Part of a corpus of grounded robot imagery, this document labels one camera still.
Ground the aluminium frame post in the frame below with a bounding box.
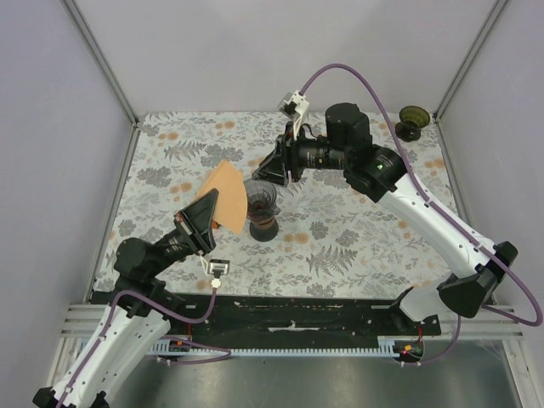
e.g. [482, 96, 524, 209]
[433, 0, 511, 123]
[61, 0, 139, 126]

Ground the right aluminium frame post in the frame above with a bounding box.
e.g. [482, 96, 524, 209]
[433, 0, 511, 123]

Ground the left aluminium frame post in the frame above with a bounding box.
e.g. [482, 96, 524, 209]
[61, 0, 139, 126]

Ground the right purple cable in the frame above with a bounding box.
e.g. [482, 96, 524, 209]
[299, 63, 544, 366]

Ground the brown paper coffee filter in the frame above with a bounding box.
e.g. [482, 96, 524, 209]
[195, 159, 247, 235]

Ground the light blue cable duct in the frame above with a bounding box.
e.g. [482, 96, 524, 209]
[146, 338, 400, 358]

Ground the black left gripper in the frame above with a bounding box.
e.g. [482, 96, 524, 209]
[148, 187, 219, 275]

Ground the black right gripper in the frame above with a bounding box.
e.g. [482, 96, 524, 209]
[252, 122, 350, 189]

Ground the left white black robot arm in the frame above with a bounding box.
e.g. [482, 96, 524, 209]
[32, 189, 219, 407]

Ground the green glass dripper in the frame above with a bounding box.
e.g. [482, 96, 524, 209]
[395, 105, 431, 143]

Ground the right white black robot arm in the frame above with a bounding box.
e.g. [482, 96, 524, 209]
[252, 103, 518, 335]

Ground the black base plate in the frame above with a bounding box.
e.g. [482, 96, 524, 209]
[170, 295, 441, 349]

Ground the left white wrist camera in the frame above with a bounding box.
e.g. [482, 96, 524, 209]
[200, 257, 230, 290]

